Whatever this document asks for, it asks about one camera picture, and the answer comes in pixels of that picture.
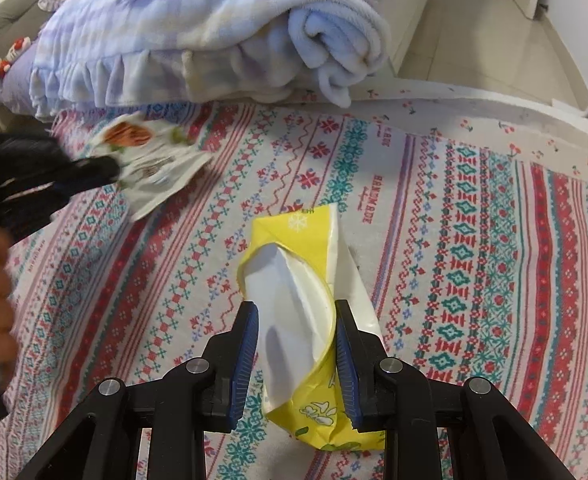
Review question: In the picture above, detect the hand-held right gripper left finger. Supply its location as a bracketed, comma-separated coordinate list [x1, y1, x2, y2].
[21, 301, 261, 480]

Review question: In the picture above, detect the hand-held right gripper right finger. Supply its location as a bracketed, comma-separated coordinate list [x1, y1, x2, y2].
[334, 299, 577, 480]

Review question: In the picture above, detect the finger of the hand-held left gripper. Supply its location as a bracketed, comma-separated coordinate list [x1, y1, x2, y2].
[66, 154, 125, 193]

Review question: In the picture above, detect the white orange print snack wrapper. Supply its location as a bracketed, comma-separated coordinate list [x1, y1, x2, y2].
[91, 112, 213, 223]

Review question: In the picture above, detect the yellow tissue packet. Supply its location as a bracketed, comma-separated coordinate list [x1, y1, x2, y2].
[236, 204, 387, 453]

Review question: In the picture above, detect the purple bed cover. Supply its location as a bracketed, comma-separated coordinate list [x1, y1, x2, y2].
[0, 40, 40, 116]

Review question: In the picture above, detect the blue checked ruffled quilt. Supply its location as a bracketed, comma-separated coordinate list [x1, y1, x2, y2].
[28, 0, 295, 121]

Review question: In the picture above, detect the red and white small toy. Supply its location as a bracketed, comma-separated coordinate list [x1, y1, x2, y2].
[0, 35, 30, 81]

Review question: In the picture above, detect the red teal patterned bed sheet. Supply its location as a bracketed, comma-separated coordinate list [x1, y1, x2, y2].
[0, 100, 588, 480]

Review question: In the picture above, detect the light blue fleece blanket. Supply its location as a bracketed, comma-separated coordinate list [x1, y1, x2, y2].
[174, 0, 392, 108]

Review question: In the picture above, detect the white cherry print mattress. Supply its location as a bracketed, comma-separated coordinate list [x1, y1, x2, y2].
[351, 77, 588, 176]

